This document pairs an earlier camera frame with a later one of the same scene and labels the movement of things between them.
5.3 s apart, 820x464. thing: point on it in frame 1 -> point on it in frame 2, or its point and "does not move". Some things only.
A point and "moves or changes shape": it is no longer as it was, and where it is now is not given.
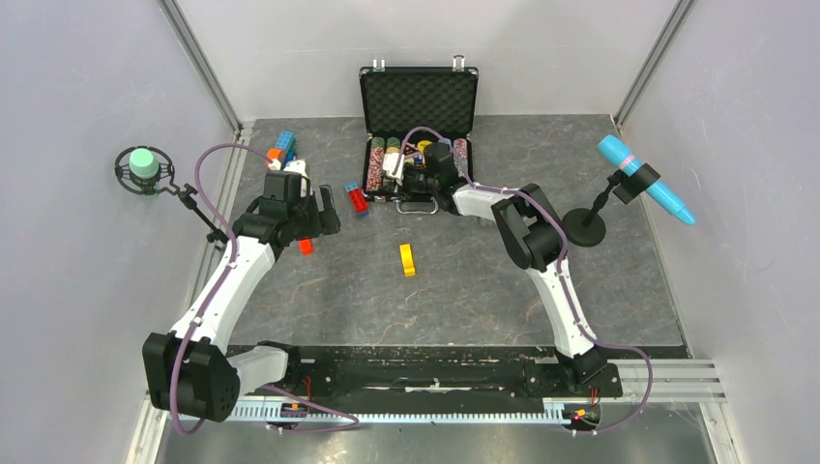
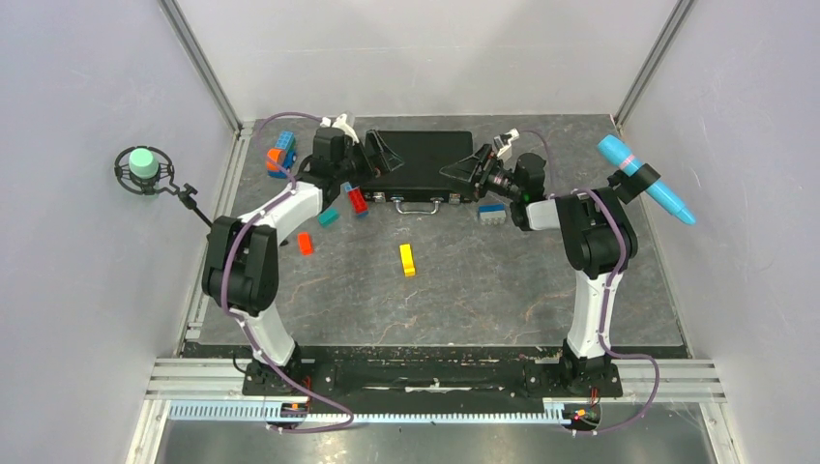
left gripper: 325,221 -> 383,161
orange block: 307,246 does not move
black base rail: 395,374 does not move
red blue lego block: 360,201 does not move
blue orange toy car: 285,149 does not move
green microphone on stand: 148,171 does not move
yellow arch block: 407,259 does not move
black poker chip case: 405,109 moves or changes shape
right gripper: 405,177 -> 465,171
